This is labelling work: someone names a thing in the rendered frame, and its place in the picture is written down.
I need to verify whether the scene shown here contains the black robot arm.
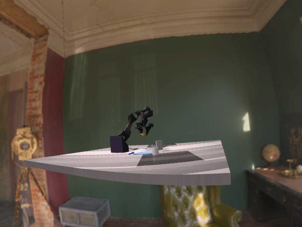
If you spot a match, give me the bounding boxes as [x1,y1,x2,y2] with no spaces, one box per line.
[118,106,153,141]

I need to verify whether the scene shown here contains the white dish rack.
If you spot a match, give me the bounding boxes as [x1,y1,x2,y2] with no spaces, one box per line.
[147,140,163,150]

